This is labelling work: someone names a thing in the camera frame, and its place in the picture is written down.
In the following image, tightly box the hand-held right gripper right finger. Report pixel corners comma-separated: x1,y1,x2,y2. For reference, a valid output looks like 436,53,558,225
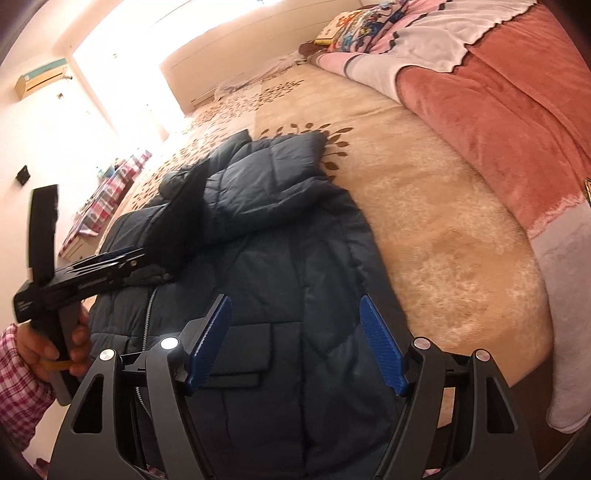
359,294,541,480

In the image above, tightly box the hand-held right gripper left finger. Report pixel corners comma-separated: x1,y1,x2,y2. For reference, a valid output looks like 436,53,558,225
47,294,232,480

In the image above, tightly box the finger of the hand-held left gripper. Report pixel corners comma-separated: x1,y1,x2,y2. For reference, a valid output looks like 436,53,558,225
81,259,175,303
59,246,147,274

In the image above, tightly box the dark navy puffer jacket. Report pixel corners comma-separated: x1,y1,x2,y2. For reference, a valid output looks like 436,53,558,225
85,129,416,480

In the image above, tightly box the person's left forearm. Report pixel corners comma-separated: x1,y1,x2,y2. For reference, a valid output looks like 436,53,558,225
0,323,55,455

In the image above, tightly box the person's left hand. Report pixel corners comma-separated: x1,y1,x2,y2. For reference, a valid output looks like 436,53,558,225
16,305,91,377

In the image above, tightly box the white nightstand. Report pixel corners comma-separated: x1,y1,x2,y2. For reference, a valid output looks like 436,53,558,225
59,228,101,263

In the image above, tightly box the bedside cabinet with plaid cloth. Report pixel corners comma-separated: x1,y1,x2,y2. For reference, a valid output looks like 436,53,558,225
62,148,154,252

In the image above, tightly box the beige leaf pattern blanket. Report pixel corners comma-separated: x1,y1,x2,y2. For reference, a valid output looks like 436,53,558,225
108,60,555,430

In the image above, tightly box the white sheer cloth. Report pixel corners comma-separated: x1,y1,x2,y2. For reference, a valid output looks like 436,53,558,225
215,58,303,95

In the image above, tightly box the white headboard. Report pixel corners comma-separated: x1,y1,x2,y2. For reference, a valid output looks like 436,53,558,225
159,16,333,114

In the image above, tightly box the coral pink fleece blanket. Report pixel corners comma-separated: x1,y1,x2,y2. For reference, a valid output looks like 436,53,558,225
318,0,591,435

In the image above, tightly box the brown plush toy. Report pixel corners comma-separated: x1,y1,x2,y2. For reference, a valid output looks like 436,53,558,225
299,41,329,66

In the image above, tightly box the colourful printed pillow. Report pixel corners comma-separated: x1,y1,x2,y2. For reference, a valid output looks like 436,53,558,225
327,0,419,55

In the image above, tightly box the wall air conditioner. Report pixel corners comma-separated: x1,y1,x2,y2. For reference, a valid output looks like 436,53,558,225
15,56,71,100

